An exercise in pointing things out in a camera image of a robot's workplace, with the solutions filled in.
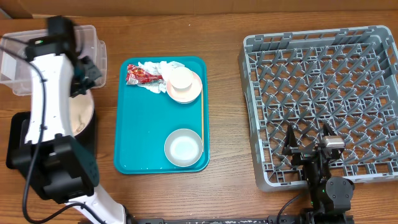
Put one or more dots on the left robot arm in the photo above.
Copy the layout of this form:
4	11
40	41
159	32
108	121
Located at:
53	162

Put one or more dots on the wooden chopstick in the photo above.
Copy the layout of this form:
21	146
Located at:
202	118

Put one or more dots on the white tissue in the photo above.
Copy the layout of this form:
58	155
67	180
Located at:
162	68

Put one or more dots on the grey dishwasher rack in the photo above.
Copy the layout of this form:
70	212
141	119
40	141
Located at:
346	78

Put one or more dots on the grey bowl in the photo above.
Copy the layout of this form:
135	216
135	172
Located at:
183	147

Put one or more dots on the clear plastic waste bin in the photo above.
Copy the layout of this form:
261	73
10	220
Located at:
16	74

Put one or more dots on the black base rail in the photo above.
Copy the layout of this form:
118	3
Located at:
272	219

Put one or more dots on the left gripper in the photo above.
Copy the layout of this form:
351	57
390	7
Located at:
97	75

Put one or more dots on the small pink saucer plate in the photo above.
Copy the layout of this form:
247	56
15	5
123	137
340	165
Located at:
187	96

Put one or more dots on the large white plate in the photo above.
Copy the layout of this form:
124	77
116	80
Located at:
81	112

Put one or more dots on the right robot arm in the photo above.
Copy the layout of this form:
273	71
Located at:
330	195

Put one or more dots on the black food waste tray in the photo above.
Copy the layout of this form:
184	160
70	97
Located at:
19	127

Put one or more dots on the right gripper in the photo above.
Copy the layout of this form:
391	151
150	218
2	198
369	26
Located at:
305	157

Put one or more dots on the teal serving tray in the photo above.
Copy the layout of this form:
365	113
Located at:
145	119

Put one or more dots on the white cup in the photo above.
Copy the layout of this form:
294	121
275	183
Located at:
181	78

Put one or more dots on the red snack wrapper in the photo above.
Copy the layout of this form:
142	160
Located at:
141	74

